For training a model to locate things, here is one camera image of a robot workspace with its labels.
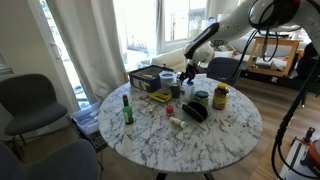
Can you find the grey chair left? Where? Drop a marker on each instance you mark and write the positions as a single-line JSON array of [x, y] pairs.
[[32, 102]]

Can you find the brown vitamin bottle yellow lid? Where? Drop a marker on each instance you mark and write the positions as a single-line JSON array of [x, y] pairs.
[[220, 96]]

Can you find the green lidded jar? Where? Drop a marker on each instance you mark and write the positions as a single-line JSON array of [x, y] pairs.
[[202, 97]]

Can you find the blue chair foreground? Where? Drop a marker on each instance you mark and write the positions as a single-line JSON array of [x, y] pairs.
[[74, 161]]

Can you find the small white green tube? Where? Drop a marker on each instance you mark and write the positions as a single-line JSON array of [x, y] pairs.
[[177, 121]]

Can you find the black table base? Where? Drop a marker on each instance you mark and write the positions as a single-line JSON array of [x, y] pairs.
[[163, 176]]

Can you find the green glass bottle red cap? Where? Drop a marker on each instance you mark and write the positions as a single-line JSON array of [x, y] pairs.
[[127, 110]]

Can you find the wooden side table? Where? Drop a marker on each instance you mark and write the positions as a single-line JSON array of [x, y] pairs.
[[277, 59]]

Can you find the blue cardboard box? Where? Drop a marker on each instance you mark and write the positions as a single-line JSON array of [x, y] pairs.
[[147, 78]]

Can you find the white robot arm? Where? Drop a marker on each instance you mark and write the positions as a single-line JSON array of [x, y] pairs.
[[261, 15]]

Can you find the clear jar dark contents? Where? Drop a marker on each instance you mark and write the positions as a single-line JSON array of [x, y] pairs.
[[175, 89]]

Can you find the clear plastic cup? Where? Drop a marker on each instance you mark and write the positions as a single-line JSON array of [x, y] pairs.
[[165, 78]]

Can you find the clear plastic storage bin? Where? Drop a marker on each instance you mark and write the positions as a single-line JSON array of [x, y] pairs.
[[87, 119]]

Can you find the white bottle blue cap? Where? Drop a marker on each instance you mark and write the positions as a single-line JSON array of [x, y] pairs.
[[189, 91]]

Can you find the beige sofa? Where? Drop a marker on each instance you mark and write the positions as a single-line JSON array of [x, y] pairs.
[[176, 60]]

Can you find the black oval eyeglass case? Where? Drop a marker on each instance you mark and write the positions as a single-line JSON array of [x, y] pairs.
[[196, 110]]

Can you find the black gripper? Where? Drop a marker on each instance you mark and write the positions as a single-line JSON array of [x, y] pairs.
[[189, 74]]

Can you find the grey chair behind table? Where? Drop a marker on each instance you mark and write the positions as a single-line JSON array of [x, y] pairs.
[[224, 69]]

